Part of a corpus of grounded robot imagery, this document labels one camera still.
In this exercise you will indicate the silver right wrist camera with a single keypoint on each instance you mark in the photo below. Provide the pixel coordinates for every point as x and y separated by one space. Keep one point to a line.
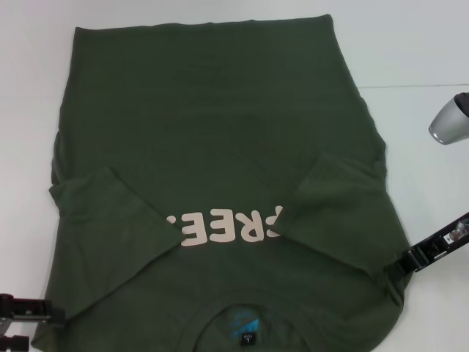
448 121

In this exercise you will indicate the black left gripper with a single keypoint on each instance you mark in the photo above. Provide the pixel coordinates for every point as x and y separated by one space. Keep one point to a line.
4 311

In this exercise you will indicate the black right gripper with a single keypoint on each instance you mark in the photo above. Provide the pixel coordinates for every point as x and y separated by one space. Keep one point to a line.
452 238

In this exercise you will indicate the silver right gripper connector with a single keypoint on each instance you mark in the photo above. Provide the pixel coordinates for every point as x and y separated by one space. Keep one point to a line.
458 232

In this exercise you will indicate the dark green FREE t-shirt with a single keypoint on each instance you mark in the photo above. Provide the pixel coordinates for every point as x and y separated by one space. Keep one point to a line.
220 128

